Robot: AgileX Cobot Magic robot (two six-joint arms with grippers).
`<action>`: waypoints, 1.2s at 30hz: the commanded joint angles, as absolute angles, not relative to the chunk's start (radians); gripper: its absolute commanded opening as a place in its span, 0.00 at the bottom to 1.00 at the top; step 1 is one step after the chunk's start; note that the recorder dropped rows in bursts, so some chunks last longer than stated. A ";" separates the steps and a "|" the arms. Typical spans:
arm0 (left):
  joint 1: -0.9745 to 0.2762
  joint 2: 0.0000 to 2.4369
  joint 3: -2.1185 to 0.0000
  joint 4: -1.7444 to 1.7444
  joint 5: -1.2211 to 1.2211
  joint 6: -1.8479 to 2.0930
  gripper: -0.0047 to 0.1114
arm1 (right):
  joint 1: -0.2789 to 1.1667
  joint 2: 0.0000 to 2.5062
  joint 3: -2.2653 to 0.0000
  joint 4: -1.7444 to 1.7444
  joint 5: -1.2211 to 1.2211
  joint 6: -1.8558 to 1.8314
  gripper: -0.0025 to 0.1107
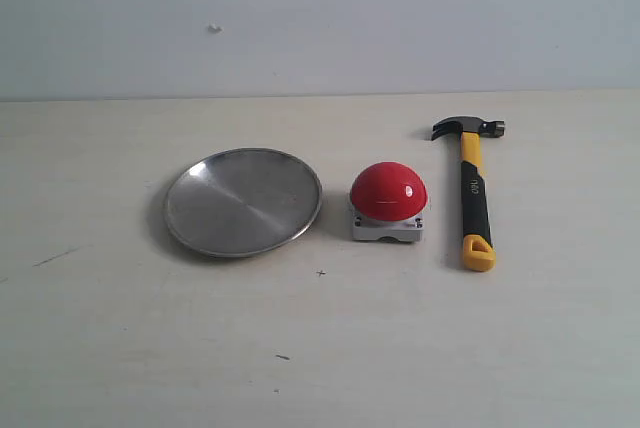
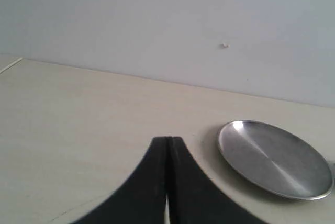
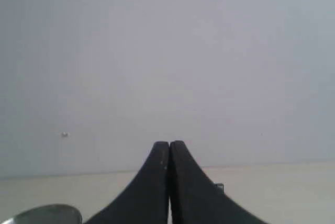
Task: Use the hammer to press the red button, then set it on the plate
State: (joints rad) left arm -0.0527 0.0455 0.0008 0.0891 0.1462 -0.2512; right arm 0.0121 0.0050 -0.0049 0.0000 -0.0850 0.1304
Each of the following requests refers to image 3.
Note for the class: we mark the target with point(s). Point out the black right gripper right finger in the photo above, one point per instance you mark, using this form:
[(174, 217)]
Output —
[(195, 198)]

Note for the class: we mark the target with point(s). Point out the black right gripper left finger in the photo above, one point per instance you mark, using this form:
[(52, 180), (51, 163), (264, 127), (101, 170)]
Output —
[(146, 198)]

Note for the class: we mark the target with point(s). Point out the round steel plate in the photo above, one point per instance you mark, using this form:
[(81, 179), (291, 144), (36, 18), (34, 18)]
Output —
[(48, 214)]

